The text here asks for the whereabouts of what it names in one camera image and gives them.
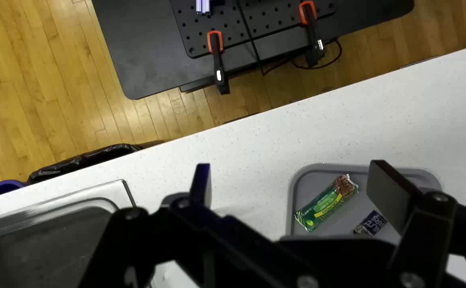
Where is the green snack bar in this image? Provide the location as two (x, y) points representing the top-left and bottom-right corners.
(292, 175), (360, 233)

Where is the black orange bar clamp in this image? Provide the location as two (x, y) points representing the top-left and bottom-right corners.
(295, 0), (326, 70)
(204, 30), (231, 97)

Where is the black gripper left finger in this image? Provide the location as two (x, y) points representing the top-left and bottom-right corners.
(76, 162), (318, 288)

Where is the black perforated mounting board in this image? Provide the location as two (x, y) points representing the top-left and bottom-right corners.
(167, 0), (340, 60)

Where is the black trash bag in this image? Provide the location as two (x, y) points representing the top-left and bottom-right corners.
(26, 143), (150, 186)

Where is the grey plastic tray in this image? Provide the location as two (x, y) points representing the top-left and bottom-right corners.
(284, 164), (443, 242)

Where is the black cart cable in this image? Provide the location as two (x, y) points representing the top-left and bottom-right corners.
(235, 0), (345, 76)

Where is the blue snack bar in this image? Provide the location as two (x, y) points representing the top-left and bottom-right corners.
(352, 210), (388, 238)

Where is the small white purple object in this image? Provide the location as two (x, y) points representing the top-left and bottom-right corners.
(193, 0), (212, 17)

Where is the stainless steel sink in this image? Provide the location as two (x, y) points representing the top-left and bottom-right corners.
(0, 180), (137, 288)

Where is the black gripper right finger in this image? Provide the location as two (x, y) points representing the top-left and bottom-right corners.
(366, 159), (466, 288)

